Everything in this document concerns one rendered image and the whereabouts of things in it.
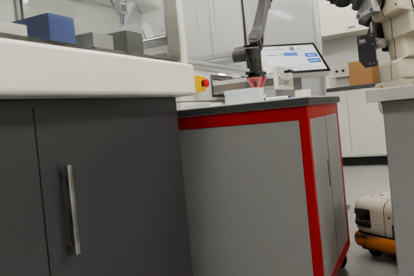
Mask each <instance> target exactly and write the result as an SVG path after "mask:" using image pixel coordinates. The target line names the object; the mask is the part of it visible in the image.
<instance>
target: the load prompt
mask: <svg viewBox="0 0 414 276"><path fill-rule="evenodd" d="M286 51H300V50H299V48H298V46H289V47H267V48H263V49H262V53H266V52H286Z"/></svg>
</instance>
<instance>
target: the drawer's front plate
mask: <svg viewBox="0 0 414 276"><path fill-rule="evenodd" d="M272 70H273V77H274V89H276V90H293V89H294V87H293V74H292V73H284V71H285V70H292V69H290V68H285V67H280V66H273V67H272ZM279 77H280V78H279ZM280 79H281V81H280V83H281V85H279V80H280ZM290 79H291V80H290ZM283 80H284V81H283ZM285 80H286V85H283V84H285ZM288 80H289V82H288ZM283 82H284V83H283ZM287 82H288V83H287ZM287 84H288V85H287ZM291 85H292V86H291Z"/></svg>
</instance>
